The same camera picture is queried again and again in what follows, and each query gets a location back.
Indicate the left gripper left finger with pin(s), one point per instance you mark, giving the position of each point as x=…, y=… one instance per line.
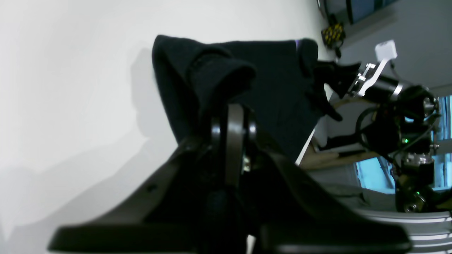
x=188, y=205

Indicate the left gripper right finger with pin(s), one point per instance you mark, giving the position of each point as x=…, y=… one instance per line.
x=292, y=214

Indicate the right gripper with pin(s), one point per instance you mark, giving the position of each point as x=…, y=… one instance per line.
x=343, y=78

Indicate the black T-shirt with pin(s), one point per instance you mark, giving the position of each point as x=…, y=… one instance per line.
x=279, y=80

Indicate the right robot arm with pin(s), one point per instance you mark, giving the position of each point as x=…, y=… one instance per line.
x=400, y=127

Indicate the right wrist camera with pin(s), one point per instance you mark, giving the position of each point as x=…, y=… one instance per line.
x=386, y=50

